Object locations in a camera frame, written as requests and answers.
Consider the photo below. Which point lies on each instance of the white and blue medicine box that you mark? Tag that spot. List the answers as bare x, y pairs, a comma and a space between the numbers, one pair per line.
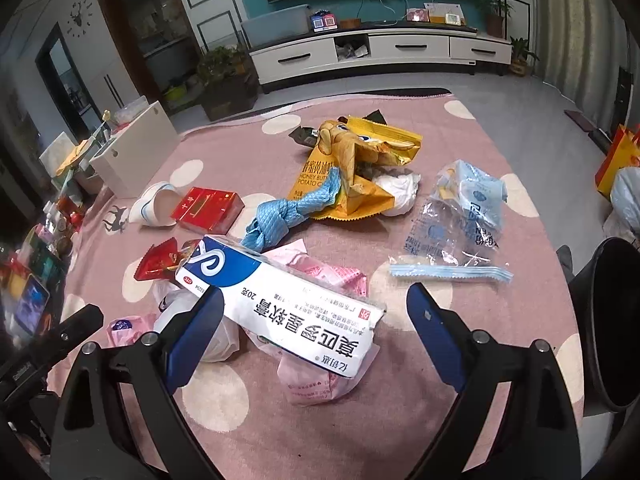
280, 300

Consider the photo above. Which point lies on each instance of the blue quilted cloth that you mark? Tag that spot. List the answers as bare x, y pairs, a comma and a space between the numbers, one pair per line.
287, 212

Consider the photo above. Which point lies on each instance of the clear blue-printed plastic bag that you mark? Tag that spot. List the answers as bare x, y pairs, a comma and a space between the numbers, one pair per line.
460, 210

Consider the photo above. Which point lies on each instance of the orange shopping bag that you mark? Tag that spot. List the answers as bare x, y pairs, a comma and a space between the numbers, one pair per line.
617, 160

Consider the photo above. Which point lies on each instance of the tall potted plant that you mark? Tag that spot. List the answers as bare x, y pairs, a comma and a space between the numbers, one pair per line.
492, 10

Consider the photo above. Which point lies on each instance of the blue face mask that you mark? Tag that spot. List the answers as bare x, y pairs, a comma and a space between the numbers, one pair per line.
450, 271

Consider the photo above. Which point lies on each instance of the red candy wrapper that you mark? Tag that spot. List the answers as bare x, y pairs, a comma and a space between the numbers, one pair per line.
157, 262

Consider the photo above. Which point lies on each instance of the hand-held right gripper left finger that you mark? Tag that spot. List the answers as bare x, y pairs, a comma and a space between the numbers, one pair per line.
192, 345

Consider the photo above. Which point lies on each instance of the photo frame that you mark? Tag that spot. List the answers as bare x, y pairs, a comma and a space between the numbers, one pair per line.
418, 15

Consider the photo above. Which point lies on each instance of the dark display cabinet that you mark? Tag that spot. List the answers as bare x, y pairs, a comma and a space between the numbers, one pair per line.
145, 25

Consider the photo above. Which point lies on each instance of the deer wall clock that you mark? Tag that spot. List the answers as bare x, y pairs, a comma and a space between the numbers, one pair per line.
80, 17

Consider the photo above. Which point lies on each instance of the black trash bin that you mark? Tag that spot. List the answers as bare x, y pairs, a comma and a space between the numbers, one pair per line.
610, 320

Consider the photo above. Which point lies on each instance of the pink dotted blanket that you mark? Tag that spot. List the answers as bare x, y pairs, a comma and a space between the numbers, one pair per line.
350, 240

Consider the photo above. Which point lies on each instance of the red box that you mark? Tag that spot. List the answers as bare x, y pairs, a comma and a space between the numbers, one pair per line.
207, 207

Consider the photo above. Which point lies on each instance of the white plastic bag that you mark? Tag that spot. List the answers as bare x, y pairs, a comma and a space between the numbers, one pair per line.
172, 305

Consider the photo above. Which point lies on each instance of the grey curtain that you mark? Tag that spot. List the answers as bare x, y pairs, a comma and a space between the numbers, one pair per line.
585, 35

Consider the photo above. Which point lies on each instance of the grey-blue storage box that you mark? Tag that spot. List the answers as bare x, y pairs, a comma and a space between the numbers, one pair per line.
275, 27

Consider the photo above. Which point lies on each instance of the small potted plant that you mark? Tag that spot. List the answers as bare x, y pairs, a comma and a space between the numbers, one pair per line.
522, 57

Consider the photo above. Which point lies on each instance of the dark green wrapper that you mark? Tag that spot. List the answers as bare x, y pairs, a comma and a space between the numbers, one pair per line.
302, 137

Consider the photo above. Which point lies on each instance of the tablet with lit screen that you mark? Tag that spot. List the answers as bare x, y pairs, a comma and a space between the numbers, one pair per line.
31, 305

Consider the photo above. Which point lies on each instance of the large potted plant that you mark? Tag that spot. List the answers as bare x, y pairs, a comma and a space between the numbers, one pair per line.
225, 77

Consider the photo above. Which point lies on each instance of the white storage box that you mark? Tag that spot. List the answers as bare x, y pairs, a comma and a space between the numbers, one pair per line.
135, 155

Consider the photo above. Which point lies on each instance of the yellow chip bag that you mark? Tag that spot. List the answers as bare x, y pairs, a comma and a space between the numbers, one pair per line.
350, 155

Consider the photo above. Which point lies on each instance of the white tissue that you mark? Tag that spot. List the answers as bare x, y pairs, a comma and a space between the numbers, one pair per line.
402, 190

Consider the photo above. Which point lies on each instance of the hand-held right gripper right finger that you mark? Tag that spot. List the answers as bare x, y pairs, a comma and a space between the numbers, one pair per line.
440, 342

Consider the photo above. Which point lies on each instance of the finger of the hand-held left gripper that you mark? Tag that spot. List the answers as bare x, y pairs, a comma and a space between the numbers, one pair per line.
75, 330

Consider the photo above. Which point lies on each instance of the white television cabinet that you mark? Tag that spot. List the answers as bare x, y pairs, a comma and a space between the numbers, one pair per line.
380, 52

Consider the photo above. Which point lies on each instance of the grey plastic bag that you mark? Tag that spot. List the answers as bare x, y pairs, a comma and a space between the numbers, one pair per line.
627, 200

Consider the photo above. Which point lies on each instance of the small pink wrapper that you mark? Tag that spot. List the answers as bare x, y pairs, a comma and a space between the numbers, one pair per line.
125, 330

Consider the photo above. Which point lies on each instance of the white paper cup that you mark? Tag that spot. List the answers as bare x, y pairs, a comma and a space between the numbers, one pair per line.
155, 207

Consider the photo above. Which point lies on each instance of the pink plastic bag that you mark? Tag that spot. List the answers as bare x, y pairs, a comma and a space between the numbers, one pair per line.
330, 272

